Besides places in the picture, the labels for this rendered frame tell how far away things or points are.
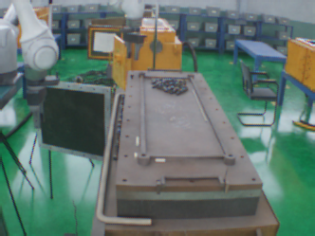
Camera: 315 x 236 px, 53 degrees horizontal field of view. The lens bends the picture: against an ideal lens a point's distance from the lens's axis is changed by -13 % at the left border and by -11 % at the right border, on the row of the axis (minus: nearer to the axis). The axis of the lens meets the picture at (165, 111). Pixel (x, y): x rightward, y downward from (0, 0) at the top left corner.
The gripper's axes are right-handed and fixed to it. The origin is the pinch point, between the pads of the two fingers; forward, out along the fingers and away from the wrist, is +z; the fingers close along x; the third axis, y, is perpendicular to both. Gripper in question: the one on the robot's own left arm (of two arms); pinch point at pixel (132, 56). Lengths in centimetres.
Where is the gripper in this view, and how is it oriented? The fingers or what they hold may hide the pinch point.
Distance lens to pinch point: 200.0
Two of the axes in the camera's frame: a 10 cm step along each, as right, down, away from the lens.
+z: -0.6, 9.3, 3.6
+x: -7.5, -2.8, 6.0
